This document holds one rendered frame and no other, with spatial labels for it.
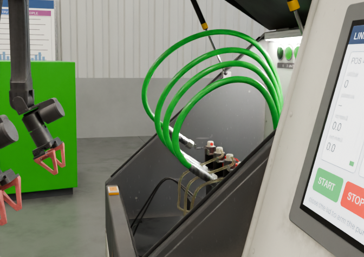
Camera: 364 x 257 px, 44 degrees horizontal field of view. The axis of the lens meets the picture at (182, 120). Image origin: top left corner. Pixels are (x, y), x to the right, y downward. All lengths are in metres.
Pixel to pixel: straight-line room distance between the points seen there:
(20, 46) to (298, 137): 0.98
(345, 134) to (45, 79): 3.87
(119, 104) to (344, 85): 7.08
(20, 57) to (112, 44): 6.18
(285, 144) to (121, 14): 7.01
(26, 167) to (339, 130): 3.97
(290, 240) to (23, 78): 1.01
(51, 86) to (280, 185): 3.72
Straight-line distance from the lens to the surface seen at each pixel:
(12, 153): 4.43
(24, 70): 1.49
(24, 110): 1.49
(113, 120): 7.70
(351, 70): 0.68
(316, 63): 0.78
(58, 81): 4.39
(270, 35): 1.47
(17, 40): 1.50
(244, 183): 0.86
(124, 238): 1.07
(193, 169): 0.93
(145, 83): 1.13
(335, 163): 0.66
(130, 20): 7.70
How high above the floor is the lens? 1.36
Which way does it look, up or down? 8 degrees down
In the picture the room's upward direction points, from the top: 1 degrees clockwise
